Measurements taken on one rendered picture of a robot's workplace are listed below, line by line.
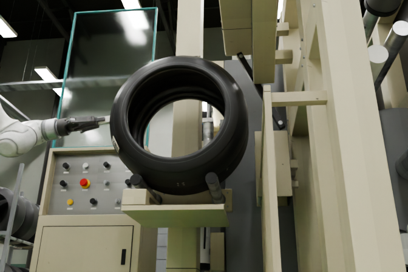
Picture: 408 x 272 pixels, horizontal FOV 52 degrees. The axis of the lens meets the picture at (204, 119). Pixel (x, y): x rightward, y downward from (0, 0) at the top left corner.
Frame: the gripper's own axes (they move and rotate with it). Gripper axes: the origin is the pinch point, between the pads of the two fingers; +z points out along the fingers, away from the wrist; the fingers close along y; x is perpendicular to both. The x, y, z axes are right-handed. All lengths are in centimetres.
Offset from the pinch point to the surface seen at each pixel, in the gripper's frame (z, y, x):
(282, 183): 69, 20, 34
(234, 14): 61, -8, -36
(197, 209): 34, -10, 46
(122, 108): 10.3, -11.6, 2.0
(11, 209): -191, 271, -50
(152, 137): -148, 894, -374
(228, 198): 45, 25, 35
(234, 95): 54, -11, 4
